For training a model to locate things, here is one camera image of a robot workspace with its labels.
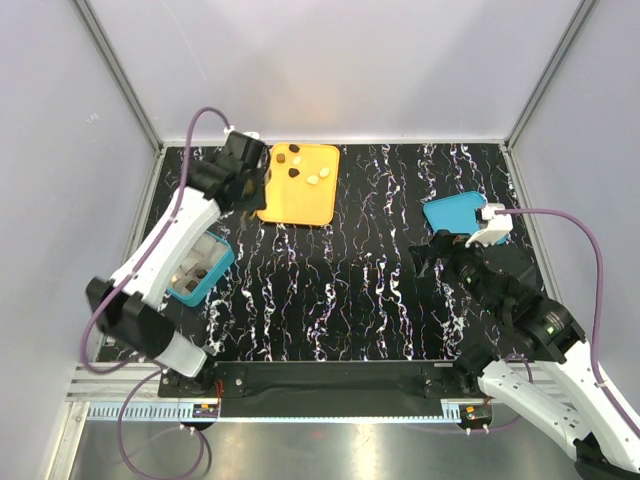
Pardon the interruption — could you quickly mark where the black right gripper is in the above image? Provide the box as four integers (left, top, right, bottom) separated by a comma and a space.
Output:
406, 228, 504, 319

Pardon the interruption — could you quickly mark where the blue tin lid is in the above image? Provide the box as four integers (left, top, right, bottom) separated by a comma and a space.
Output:
423, 191, 487, 235

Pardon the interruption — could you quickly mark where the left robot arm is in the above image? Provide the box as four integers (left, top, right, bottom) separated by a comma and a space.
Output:
86, 131, 269, 396

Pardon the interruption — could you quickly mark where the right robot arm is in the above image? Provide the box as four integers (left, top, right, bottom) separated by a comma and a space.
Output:
409, 230, 639, 479

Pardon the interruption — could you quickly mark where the blue chocolate tin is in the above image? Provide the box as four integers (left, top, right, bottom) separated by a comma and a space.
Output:
167, 231, 235, 307

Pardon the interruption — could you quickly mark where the yellow tray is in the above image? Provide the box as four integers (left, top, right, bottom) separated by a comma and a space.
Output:
257, 143, 340, 226

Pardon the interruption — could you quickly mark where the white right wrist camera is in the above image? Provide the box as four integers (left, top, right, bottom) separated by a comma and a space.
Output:
465, 203, 513, 248

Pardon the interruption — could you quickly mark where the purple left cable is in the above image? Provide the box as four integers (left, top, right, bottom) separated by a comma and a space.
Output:
79, 107, 236, 476

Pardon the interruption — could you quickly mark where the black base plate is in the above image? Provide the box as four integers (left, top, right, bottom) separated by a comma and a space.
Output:
158, 360, 485, 424

